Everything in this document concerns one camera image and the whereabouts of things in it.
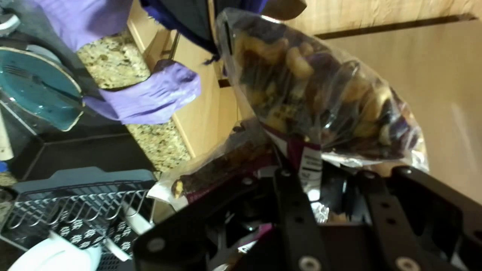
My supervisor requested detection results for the light wood lower cabinet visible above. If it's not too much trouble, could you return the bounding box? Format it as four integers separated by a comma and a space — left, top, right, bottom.
125, 0, 244, 163

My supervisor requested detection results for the white plate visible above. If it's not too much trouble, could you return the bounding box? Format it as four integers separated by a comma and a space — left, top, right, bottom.
6, 232, 103, 271

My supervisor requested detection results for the black drain tray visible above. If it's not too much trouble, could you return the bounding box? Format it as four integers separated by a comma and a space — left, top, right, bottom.
9, 131, 157, 181

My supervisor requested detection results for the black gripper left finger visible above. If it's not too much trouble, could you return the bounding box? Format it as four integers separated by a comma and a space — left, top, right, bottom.
133, 168, 330, 271

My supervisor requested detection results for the black white patterned dish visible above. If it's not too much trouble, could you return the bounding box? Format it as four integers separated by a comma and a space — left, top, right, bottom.
50, 216, 139, 253

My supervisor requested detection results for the purple rubber glove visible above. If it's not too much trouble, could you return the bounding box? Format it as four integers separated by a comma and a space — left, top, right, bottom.
29, 0, 136, 53
82, 59, 204, 127

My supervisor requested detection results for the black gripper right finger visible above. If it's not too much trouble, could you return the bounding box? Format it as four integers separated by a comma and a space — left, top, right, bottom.
351, 165, 482, 271

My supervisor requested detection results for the wire dish rack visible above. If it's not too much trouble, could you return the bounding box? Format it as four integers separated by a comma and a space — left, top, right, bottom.
0, 168, 158, 253

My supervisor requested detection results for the teal plate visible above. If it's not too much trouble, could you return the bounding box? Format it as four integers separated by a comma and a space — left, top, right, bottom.
0, 44, 86, 134

